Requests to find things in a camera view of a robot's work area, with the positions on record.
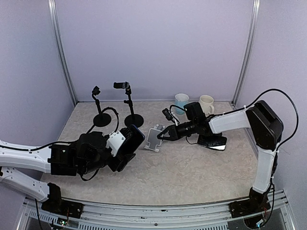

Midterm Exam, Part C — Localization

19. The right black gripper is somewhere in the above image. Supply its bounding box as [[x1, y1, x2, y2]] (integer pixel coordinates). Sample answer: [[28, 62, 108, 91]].
[[158, 119, 197, 141]]

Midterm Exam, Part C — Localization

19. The grey folding phone stand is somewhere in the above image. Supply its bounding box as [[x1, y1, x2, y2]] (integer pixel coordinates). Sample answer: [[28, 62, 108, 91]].
[[144, 124, 165, 152]]

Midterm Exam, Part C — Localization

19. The blue phone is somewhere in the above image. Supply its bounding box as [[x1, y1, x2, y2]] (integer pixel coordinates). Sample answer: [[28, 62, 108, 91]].
[[119, 125, 145, 154]]

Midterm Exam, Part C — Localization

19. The tall black phone stand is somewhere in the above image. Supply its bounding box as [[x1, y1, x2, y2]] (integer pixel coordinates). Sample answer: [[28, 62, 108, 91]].
[[113, 81, 144, 127]]

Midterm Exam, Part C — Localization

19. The black round-base phone stand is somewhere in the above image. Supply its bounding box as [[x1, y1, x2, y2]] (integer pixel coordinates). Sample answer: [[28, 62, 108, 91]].
[[92, 86, 111, 127]]

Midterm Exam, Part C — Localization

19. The black phone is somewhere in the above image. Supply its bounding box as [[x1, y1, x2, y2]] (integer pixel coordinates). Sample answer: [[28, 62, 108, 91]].
[[197, 135, 227, 151]]

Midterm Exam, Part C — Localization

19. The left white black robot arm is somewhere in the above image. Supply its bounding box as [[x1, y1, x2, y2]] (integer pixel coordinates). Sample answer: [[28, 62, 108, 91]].
[[0, 128, 144, 213]]

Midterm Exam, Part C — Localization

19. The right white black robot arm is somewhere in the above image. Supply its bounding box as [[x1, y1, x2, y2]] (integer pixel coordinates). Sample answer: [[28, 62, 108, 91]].
[[157, 100, 283, 213]]

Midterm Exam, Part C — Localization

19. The light blue cup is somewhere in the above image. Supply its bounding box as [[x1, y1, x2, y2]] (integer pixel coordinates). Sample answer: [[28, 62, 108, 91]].
[[175, 93, 189, 115]]

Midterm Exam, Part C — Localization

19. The cream ceramic mug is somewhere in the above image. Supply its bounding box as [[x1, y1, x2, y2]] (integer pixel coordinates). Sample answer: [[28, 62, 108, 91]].
[[199, 95, 215, 115]]

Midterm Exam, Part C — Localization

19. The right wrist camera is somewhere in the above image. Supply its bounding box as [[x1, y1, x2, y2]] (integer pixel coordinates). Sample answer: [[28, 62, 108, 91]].
[[162, 108, 180, 126]]

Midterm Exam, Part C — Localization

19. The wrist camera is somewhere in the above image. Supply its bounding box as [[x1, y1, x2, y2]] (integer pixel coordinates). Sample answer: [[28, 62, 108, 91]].
[[106, 131, 126, 157], [162, 108, 180, 126]]

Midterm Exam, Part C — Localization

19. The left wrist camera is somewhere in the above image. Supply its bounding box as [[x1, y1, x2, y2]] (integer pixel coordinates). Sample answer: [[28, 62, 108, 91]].
[[106, 131, 126, 157]]

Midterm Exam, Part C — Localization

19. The right black camera cable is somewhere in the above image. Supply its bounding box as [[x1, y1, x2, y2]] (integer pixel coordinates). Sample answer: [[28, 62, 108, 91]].
[[169, 104, 186, 113]]

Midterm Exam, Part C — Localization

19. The black camera cable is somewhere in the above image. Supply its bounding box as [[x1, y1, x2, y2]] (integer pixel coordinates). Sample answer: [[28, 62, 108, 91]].
[[169, 104, 186, 113], [86, 107, 120, 134]]

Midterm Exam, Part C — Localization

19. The left black camera cable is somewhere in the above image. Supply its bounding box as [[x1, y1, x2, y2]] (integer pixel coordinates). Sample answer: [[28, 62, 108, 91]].
[[86, 107, 120, 134]]

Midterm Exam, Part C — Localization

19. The front aluminium rail base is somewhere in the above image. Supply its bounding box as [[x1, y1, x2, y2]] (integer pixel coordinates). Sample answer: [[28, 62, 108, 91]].
[[16, 190, 297, 230]]

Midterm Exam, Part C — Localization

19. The right aluminium frame post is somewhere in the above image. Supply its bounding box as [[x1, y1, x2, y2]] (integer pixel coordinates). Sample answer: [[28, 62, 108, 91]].
[[231, 0, 260, 107]]

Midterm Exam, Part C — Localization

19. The aluminium frame post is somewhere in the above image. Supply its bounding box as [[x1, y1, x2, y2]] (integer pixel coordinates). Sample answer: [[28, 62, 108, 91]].
[[48, 0, 78, 106], [231, 0, 260, 107]]

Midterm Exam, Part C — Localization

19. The left aluminium frame post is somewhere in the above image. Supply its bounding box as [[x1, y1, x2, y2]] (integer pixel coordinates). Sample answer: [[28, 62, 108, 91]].
[[48, 0, 78, 106]]

